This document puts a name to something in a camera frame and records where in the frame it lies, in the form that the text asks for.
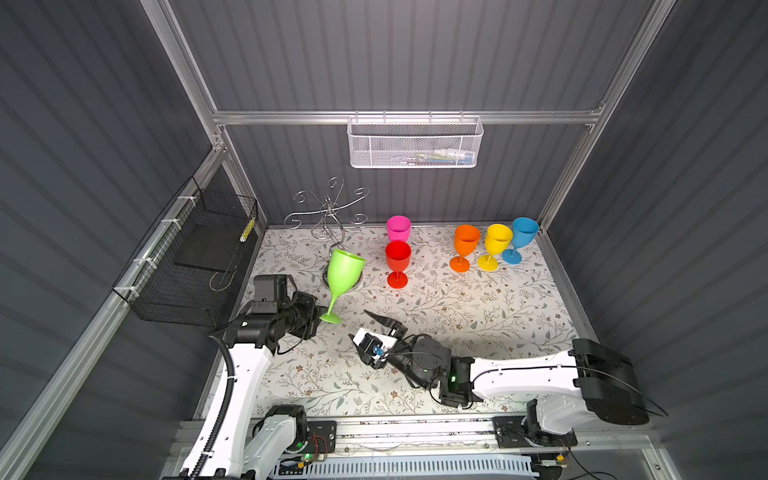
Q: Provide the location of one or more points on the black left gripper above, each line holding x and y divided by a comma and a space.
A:
313, 310

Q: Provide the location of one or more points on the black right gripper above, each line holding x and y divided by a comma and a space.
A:
398, 329

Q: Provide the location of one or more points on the green wine glass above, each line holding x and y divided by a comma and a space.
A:
344, 271

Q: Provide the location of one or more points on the red wine glass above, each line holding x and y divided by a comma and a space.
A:
398, 256

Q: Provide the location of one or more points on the pink wine glass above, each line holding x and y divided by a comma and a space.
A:
399, 228

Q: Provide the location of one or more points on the orange wine glass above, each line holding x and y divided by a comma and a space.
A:
466, 239

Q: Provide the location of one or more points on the yellow wine glass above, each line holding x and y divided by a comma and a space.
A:
497, 239

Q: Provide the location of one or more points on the blue wine glass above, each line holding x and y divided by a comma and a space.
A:
524, 231

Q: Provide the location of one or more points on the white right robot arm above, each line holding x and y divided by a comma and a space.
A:
586, 382

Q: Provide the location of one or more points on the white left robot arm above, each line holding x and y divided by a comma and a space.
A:
248, 347

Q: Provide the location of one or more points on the chrome wine glass rack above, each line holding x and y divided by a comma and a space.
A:
330, 225

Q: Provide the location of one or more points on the yellow marker pen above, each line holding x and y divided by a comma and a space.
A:
247, 230

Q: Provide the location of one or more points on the white vented panel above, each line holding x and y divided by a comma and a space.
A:
394, 467

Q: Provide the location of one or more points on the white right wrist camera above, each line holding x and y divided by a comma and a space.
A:
372, 348

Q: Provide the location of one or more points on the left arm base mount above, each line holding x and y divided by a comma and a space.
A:
285, 430

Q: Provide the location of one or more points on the black wire basket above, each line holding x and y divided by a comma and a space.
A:
193, 267

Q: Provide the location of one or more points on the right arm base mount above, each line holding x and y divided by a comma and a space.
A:
513, 431

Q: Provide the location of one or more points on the white wire mesh basket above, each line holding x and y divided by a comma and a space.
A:
414, 141

